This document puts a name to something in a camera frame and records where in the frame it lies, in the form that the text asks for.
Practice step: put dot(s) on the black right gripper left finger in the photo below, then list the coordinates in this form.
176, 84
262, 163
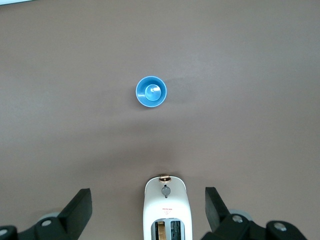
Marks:
72, 220

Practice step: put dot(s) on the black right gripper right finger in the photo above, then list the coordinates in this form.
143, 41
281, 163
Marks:
220, 220

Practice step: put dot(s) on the blue plastic cup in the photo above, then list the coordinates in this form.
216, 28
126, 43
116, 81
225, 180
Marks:
142, 100

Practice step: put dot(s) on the cream white toaster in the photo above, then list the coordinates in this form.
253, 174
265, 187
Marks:
166, 202

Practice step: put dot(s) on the brown bread slice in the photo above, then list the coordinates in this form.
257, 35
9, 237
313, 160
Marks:
162, 231

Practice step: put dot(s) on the brown table cover sheet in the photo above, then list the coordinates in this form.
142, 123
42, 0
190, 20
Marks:
75, 100

